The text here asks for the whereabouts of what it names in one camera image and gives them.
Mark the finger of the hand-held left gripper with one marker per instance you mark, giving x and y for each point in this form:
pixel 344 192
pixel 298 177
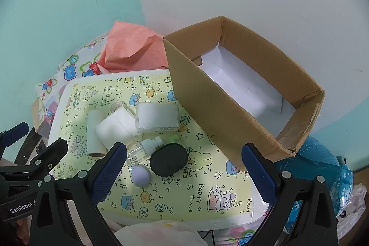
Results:
pixel 14 130
pixel 50 152

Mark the blue patterned wrapping paper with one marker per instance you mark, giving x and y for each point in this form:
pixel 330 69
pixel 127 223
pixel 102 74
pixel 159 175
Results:
pixel 317 153

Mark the white paper box liner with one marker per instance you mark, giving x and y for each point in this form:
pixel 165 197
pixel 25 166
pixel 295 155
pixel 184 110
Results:
pixel 245 81

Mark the clear square box white sponge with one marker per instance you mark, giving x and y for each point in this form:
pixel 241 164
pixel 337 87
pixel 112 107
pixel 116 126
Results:
pixel 157 116

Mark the white paper roll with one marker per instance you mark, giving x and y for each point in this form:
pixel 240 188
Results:
pixel 93 133

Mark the dark wooden board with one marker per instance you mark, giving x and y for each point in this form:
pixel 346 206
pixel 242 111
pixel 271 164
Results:
pixel 28 148

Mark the black oval case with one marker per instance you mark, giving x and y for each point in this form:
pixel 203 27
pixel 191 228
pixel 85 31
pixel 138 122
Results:
pixel 168 161

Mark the floral patterned wrapping paper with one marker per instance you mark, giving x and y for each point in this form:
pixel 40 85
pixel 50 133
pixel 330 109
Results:
pixel 69 70

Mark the lavender ball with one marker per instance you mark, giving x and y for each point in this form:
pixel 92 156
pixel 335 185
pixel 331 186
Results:
pixel 141 175

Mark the green translucent small container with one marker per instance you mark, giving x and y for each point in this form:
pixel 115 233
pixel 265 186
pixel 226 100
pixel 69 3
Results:
pixel 173 138

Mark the brown cardboard box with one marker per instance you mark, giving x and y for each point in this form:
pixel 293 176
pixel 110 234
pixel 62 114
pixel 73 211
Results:
pixel 201 107

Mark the white rounded case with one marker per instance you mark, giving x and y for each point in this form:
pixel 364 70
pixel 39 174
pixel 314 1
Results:
pixel 115 127

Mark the small clear spray bottle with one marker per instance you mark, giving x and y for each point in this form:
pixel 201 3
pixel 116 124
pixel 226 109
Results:
pixel 138 151

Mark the white plastic bag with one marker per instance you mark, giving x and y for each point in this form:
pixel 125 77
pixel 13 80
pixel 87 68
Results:
pixel 161 234
pixel 354 200

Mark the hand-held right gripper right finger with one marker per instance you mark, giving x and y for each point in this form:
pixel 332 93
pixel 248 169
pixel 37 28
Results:
pixel 259 174

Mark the person's left hand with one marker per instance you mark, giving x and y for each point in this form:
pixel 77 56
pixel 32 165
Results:
pixel 22 231

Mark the yellow cartoon printed mat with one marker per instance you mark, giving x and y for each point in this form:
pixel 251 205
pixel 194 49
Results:
pixel 173 197

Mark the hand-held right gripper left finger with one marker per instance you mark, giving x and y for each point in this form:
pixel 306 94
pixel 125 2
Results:
pixel 111 171

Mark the crumpled pink paper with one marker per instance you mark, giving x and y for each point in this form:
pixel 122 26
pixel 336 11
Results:
pixel 129 44

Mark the small white table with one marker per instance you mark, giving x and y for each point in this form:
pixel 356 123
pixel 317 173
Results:
pixel 72 84

